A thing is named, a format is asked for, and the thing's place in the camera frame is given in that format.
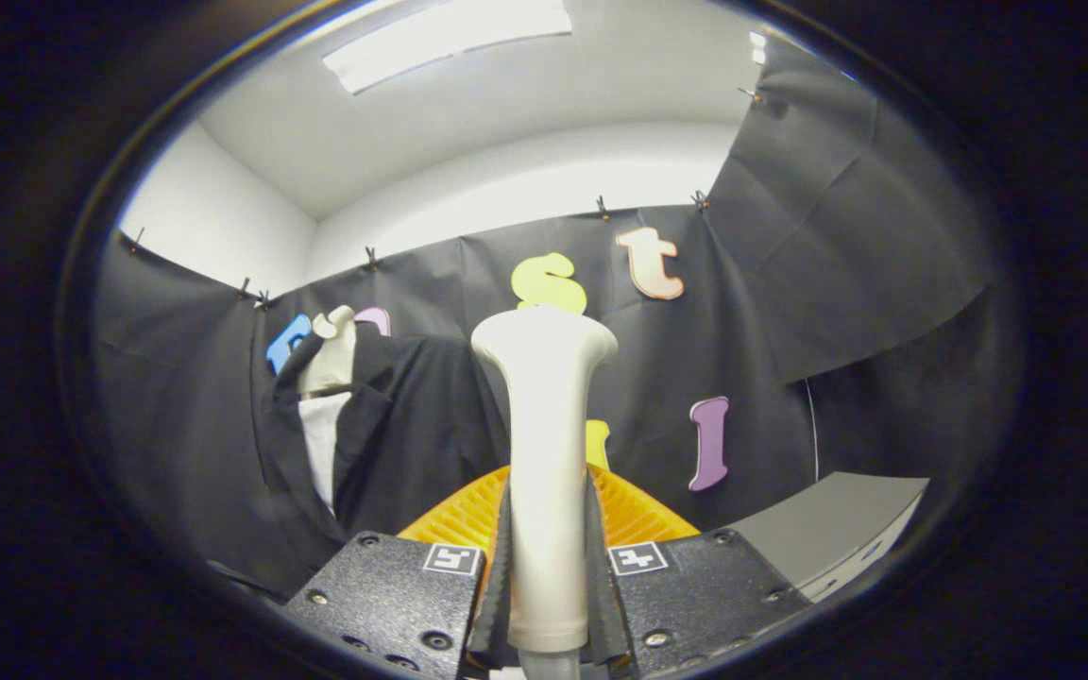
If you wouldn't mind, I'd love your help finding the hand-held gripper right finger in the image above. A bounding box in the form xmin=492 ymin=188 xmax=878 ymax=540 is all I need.
xmin=585 ymin=465 xmax=811 ymax=680

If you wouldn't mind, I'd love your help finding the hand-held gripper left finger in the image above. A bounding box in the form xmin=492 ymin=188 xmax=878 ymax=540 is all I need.
xmin=281 ymin=465 xmax=515 ymax=680

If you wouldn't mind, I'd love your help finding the white shirt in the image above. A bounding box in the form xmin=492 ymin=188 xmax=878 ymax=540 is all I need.
xmin=298 ymin=392 xmax=353 ymax=516

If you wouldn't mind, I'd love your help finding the black suit jacket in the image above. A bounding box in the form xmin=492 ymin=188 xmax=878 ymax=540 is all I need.
xmin=251 ymin=326 xmax=512 ymax=577

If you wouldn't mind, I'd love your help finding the white garment steamer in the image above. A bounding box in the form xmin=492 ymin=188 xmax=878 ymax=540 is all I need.
xmin=470 ymin=304 xmax=621 ymax=680

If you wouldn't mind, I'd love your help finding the grey cabinet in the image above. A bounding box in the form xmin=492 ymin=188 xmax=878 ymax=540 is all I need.
xmin=723 ymin=470 xmax=930 ymax=604

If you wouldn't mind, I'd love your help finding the black backdrop cloth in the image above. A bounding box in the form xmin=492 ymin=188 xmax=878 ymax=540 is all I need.
xmin=91 ymin=33 xmax=1022 ymax=605

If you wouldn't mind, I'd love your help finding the ceiling light panel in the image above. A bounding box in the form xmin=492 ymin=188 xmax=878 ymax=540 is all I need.
xmin=322 ymin=0 xmax=573 ymax=95

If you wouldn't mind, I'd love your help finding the thin white cable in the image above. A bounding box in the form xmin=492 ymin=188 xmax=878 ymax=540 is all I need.
xmin=804 ymin=378 xmax=821 ymax=483

